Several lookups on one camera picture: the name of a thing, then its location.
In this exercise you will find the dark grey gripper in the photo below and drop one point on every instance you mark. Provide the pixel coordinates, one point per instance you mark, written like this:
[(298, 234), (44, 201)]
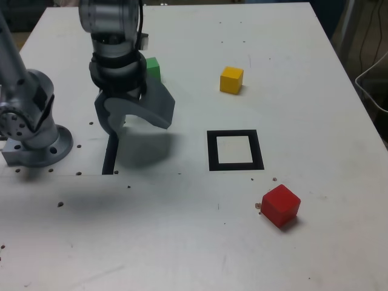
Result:
[(121, 93)]

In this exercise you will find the green cube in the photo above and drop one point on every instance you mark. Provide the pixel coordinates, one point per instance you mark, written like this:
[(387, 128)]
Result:
[(153, 68)]

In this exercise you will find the yellow cube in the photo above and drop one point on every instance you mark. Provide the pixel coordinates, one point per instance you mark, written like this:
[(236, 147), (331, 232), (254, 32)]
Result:
[(231, 80)]

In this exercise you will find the red cube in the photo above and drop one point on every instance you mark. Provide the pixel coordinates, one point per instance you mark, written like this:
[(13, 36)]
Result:
[(279, 203)]

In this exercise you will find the black tape square outline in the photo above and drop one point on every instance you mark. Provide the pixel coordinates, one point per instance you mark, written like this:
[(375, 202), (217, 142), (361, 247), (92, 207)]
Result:
[(212, 151)]

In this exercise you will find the black tape strip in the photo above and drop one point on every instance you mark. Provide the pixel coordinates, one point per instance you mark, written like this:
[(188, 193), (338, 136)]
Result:
[(109, 157)]

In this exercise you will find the white plastic bin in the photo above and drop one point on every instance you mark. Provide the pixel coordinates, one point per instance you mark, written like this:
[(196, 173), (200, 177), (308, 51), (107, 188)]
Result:
[(357, 80)]

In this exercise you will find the grey metal leg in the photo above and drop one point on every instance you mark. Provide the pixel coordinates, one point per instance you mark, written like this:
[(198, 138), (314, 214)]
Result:
[(348, 24)]

